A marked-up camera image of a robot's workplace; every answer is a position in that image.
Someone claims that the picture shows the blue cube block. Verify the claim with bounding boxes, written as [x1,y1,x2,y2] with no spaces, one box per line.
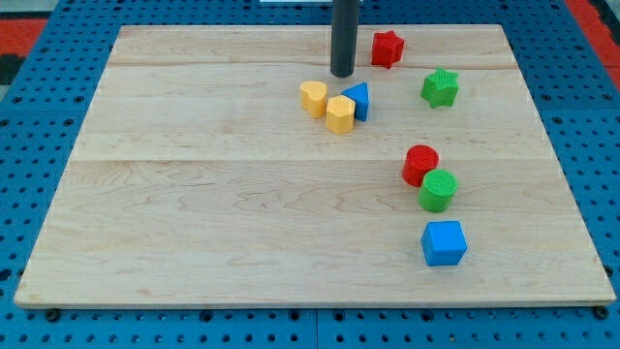
[420,221,468,267]

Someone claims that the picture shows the light wooden board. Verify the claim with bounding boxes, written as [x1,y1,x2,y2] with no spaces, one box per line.
[15,24,616,309]

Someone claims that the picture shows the green star block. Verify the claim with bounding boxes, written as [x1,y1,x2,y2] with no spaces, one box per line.
[420,67,459,109]

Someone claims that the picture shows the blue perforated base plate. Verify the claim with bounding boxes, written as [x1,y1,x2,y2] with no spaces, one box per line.
[1,0,619,348]

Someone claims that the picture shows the blue triangle block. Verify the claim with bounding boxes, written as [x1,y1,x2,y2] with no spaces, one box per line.
[341,82,370,122]

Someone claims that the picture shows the green cylinder block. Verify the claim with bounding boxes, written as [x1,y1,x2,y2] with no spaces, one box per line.
[418,169,458,213]

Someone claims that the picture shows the red cylinder block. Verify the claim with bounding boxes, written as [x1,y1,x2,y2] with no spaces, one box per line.
[401,144,440,187]

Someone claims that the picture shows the yellow heart block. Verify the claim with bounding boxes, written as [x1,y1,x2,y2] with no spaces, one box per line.
[300,80,327,118]

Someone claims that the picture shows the red star block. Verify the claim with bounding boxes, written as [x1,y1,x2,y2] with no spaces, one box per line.
[371,30,405,69]

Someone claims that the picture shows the yellow hexagon block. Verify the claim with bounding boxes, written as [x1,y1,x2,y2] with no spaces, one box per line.
[325,95,356,134]

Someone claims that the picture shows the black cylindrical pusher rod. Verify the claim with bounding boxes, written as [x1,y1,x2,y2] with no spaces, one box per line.
[330,0,359,78]

